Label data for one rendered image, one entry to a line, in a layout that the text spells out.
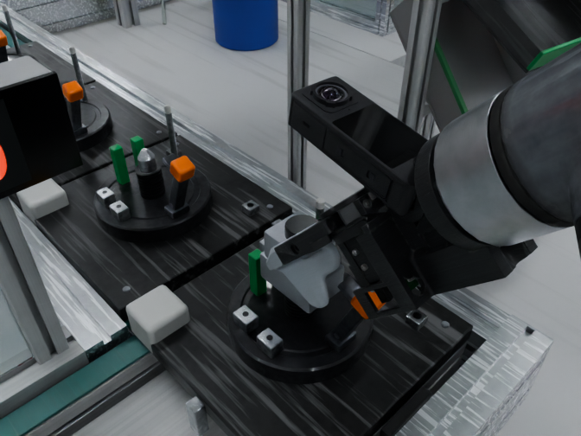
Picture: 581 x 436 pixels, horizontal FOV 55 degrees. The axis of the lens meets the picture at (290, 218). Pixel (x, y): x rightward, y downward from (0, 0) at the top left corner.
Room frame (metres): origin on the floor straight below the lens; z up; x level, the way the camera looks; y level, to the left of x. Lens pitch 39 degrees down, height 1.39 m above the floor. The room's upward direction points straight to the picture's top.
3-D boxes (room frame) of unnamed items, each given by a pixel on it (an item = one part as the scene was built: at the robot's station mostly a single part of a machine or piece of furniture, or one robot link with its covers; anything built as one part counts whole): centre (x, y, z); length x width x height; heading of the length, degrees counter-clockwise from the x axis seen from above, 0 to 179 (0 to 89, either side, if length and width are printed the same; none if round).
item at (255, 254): (0.38, 0.03, 1.01); 0.01 x 0.01 x 0.05; 44
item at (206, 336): (0.35, -0.01, 0.96); 0.24 x 0.24 x 0.02; 44
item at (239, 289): (0.35, -0.01, 0.98); 0.14 x 0.14 x 0.02
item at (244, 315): (0.33, 0.04, 1.00); 0.02 x 0.01 x 0.02; 44
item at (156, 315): (0.36, 0.13, 0.97); 0.05 x 0.05 x 0.04; 44
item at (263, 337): (0.31, 0.02, 1.00); 0.02 x 0.01 x 0.02; 44
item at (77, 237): (0.54, 0.17, 1.01); 0.24 x 0.24 x 0.13; 44
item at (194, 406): (0.27, 0.08, 0.95); 0.01 x 0.01 x 0.04; 44
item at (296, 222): (0.36, 0.00, 1.06); 0.08 x 0.04 x 0.07; 44
